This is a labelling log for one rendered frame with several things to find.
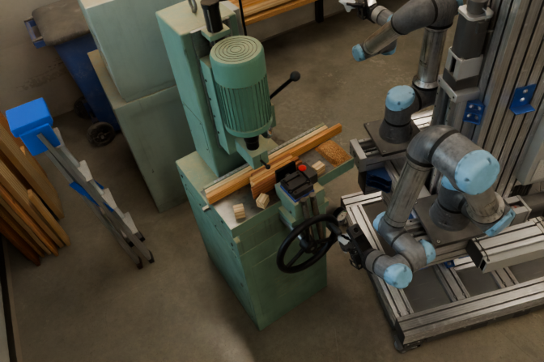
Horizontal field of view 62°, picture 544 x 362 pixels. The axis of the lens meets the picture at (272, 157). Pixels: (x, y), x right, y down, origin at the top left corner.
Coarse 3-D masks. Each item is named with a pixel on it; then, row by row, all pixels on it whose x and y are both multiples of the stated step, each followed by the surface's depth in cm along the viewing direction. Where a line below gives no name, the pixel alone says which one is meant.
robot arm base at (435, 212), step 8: (432, 208) 174; (440, 208) 169; (432, 216) 173; (440, 216) 170; (448, 216) 168; (456, 216) 167; (464, 216) 167; (440, 224) 171; (448, 224) 170; (456, 224) 168; (464, 224) 169
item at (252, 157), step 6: (240, 138) 180; (240, 144) 178; (240, 150) 180; (246, 150) 176; (258, 150) 175; (264, 150) 175; (246, 156) 178; (252, 156) 173; (258, 156) 174; (264, 156) 176; (252, 162) 175; (258, 162) 176
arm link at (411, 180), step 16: (432, 128) 127; (448, 128) 125; (416, 144) 130; (432, 144) 125; (416, 160) 132; (400, 176) 142; (416, 176) 136; (400, 192) 142; (416, 192) 140; (400, 208) 145; (384, 224) 152; (400, 224) 149
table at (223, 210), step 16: (320, 144) 198; (304, 160) 192; (320, 160) 191; (352, 160) 191; (320, 176) 185; (336, 176) 191; (240, 192) 183; (272, 192) 182; (224, 208) 178; (256, 208) 177; (272, 208) 178; (320, 208) 180; (224, 224) 176; (240, 224) 172; (256, 224) 178
